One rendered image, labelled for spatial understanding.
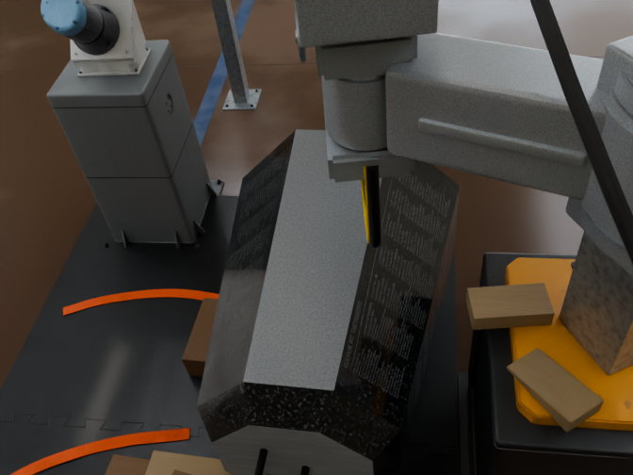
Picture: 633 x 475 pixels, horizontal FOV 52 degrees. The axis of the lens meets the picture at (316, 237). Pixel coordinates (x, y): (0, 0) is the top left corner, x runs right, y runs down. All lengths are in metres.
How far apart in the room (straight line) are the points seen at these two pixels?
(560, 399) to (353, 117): 0.79
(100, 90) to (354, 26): 1.63
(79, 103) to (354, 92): 1.55
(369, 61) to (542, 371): 0.83
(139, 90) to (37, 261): 1.13
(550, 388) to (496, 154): 0.58
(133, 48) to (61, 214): 1.18
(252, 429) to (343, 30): 0.95
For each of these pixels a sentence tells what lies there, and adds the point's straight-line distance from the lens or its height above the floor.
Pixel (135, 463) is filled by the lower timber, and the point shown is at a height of 0.15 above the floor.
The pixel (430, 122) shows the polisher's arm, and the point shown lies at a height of 1.38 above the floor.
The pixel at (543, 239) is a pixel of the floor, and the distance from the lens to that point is 3.04.
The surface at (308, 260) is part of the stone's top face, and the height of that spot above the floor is 0.82.
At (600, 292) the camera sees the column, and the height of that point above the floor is 1.00.
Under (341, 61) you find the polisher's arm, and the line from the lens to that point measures 1.33.
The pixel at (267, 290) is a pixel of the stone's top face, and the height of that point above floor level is 0.82.
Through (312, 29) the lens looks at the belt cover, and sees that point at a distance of 1.21.
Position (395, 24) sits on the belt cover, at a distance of 1.22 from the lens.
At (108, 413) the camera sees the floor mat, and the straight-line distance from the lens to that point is 2.68.
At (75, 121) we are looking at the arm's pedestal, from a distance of 2.79.
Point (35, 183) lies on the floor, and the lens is 3.83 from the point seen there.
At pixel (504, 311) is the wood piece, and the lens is 1.71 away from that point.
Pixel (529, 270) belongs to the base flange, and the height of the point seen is 0.78.
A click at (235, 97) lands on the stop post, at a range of 3.91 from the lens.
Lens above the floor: 2.18
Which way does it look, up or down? 46 degrees down
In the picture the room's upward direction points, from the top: 8 degrees counter-clockwise
